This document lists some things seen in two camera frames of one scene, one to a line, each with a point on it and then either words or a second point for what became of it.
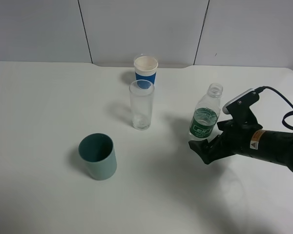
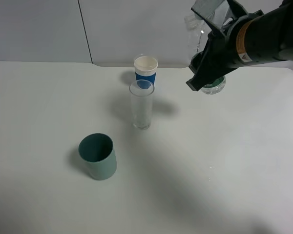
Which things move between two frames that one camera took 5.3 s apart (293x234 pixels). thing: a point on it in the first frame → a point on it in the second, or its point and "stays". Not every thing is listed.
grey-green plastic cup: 97,150 stays
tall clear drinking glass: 141,95 stays
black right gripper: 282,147 → 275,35
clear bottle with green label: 205,118 → 196,31
